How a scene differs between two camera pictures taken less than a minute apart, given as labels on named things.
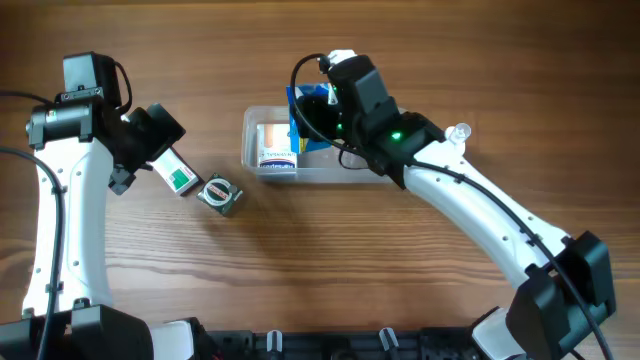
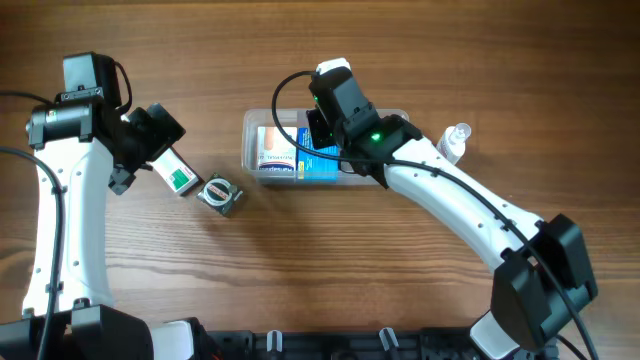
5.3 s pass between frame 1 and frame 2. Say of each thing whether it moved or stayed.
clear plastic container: stayed
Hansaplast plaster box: stayed
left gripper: stayed
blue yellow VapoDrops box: moved
